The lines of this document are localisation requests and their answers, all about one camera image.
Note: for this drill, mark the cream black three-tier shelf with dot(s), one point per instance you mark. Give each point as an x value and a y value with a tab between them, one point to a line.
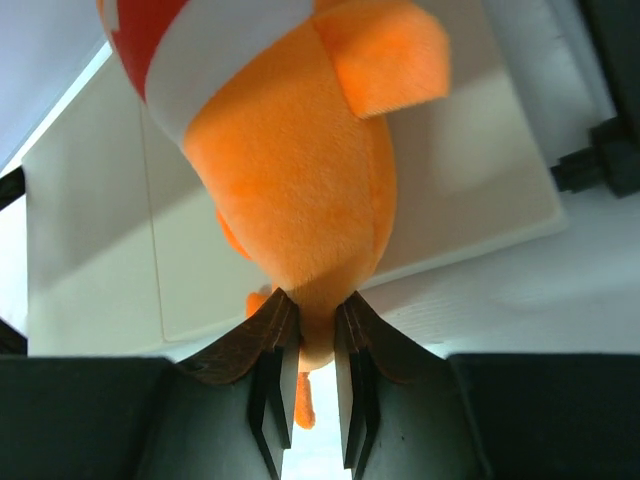
115	249

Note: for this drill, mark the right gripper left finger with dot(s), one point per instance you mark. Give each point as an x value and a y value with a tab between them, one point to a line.
226	412

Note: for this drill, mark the orange shark plush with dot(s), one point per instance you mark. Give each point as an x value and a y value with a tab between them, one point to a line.
280	107

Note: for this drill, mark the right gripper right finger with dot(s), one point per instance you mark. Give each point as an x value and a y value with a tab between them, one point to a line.
401	409

